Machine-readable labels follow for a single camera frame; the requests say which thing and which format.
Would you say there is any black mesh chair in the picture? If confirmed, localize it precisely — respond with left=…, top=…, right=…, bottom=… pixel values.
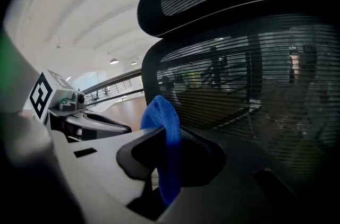
left=137, top=0, right=340, bottom=192

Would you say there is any dark metal railing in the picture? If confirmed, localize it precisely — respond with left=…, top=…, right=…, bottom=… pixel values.
left=81, top=68, right=146, bottom=108

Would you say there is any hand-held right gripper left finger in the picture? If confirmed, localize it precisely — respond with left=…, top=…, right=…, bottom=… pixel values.
left=50, top=126, right=171, bottom=224

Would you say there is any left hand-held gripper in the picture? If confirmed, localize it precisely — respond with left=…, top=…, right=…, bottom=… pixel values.
left=28, top=69, right=133, bottom=143

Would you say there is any blue wiping cloth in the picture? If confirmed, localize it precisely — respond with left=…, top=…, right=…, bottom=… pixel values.
left=140, top=95, right=183, bottom=208

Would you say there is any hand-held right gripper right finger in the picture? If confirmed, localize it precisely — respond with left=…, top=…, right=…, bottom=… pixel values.
left=158, top=128, right=302, bottom=224

